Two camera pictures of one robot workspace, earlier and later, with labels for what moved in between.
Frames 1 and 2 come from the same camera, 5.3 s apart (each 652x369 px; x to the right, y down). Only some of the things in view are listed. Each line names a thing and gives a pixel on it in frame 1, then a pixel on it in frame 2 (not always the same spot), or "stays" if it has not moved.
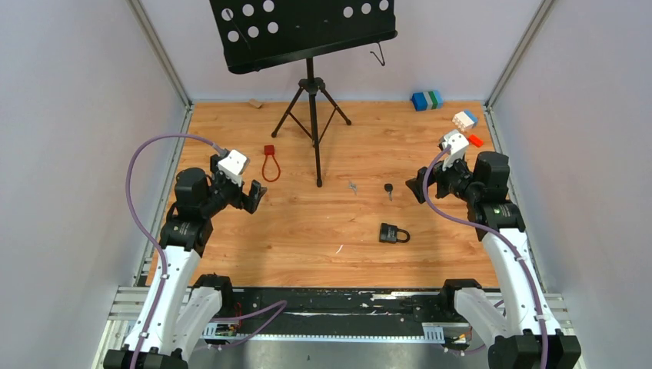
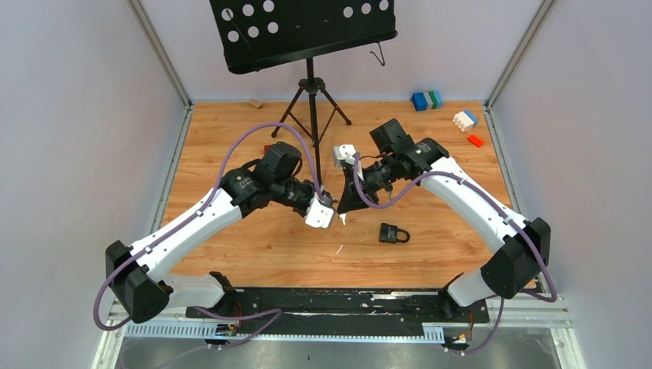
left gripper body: [224, 191] to [296, 194]
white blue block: [464, 119] stays
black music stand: [256, 34] stays
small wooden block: [255, 102] stays
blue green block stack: [430, 100] stays
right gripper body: [454, 180] to [377, 176]
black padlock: [391, 234] stays
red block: [475, 141] stays
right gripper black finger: [416, 184] to [352, 197]
